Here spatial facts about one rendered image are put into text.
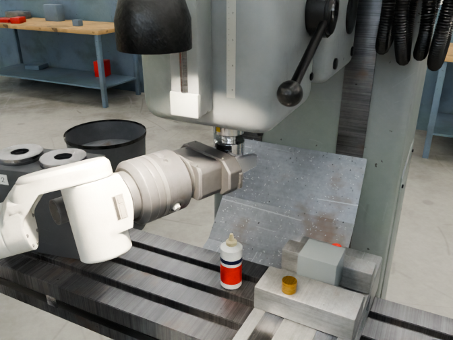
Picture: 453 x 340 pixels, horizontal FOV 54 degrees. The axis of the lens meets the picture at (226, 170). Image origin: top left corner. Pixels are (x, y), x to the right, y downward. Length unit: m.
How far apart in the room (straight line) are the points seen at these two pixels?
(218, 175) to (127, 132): 2.33
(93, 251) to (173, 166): 0.15
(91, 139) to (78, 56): 3.83
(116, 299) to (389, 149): 0.63
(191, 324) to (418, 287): 1.93
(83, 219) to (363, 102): 0.65
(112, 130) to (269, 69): 2.47
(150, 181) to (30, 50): 6.83
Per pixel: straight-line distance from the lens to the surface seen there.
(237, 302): 0.85
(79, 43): 6.65
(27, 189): 0.56
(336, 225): 1.03
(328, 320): 0.67
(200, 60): 0.54
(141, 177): 0.57
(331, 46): 0.72
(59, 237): 0.97
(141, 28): 0.42
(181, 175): 0.59
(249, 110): 0.56
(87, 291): 0.89
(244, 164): 0.68
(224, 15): 0.55
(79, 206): 0.55
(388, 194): 1.06
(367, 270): 0.75
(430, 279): 2.68
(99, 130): 2.97
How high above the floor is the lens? 1.51
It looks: 24 degrees down
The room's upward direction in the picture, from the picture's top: straight up
